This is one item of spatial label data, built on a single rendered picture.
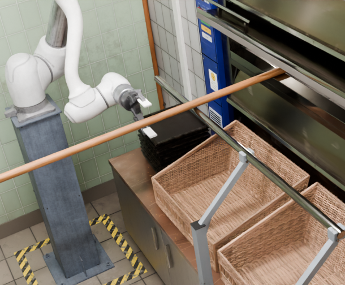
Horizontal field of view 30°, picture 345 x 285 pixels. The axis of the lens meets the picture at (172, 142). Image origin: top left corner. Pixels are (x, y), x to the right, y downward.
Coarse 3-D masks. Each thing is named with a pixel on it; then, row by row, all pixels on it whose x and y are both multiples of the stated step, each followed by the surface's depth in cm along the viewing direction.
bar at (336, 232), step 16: (160, 80) 270; (176, 96) 257; (192, 112) 247; (240, 144) 222; (240, 160) 220; (256, 160) 213; (272, 176) 205; (224, 192) 221; (288, 192) 198; (208, 208) 223; (304, 208) 191; (192, 224) 224; (208, 224) 226; (336, 224) 182; (336, 240) 181; (208, 256) 230; (320, 256) 183; (208, 272) 234; (304, 272) 185
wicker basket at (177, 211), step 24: (216, 144) 296; (264, 144) 278; (168, 168) 289; (216, 168) 303; (288, 168) 265; (168, 192) 277; (192, 192) 298; (216, 192) 295; (240, 192) 293; (264, 192) 283; (168, 216) 285; (192, 216) 283; (216, 216) 282; (240, 216) 279; (264, 216) 252; (192, 240) 268; (216, 240) 269; (216, 264) 251
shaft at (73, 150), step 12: (276, 72) 256; (240, 84) 251; (252, 84) 253; (204, 96) 246; (216, 96) 247; (180, 108) 243; (192, 108) 245; (144, 120) 238; (156, 120) 239; (108, 132) 234; (120, 132) 235; (84, 144) 230; (96, 144) 232; (48, 156) 227; (60, 156) 227; (24, 168) 223; (36, 168) 225; (0, 180) 221
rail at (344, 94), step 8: (200, 8) 263; (208, 16) 257; (216, 16) 254; (224, 24) 247; (232, 32) 243; (240, 32) 238; (248, 40) 234; (256, 40) 231; (264, 48) 226; (272, 48) 224; (280, 56) 218; (288, 64) 215; (296, 64) 211; (304, 72) 208; (312, 72) 205; (320, 80) 201; (328, 80) 200; (328, 88) 198; (336, 88) 195; (344, 96) 192
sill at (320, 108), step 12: (240, 48) 283; (240, 60) 277; (252, 60) 272; (264, 72) 262; (276, 84) 257; (288, 84) 251; (300, 84) 250; (300, 96) 243; (312, 96) 241; (312, 108) 239; (324, 108) 233; (336, 108) 232; (336, 120) 227
